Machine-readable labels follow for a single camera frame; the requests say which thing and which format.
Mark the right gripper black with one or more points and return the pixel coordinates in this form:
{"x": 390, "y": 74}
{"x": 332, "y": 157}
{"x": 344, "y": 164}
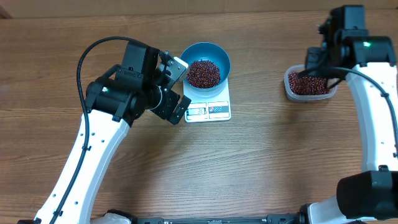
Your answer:
{"x": 313, "y": 59}

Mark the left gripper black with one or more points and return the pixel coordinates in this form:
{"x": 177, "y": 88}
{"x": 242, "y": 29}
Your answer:
{"x": 168, "y": 101}

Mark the clear plastic container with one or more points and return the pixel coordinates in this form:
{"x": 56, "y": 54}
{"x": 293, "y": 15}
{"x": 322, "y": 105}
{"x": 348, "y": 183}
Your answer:
{"x": 303, "y": 98}

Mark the red beans in bowl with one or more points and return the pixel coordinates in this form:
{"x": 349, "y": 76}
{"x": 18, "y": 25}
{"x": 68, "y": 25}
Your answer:
{"x": 204, "y": 74}

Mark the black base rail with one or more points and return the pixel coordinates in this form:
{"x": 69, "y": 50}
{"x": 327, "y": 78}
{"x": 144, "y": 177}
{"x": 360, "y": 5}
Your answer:
{"x": 268, "y": 219}

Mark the red beans in container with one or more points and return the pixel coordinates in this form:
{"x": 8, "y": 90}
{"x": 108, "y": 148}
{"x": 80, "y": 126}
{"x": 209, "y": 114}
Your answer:
{"x": 307, "y": 85}

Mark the blue plastic bowl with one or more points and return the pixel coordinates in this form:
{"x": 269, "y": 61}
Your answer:
{"x": 209, "y": 51}

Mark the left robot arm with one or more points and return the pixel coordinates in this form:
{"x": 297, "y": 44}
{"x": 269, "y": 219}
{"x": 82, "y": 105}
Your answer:
{"x": 110, "y": 104}

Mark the white digital kitchen scale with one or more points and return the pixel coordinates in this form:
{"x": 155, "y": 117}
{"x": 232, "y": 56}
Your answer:
{"x": 207, "y": 105}

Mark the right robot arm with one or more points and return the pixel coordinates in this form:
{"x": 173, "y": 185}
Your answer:
{"x": 368, "y": 65}

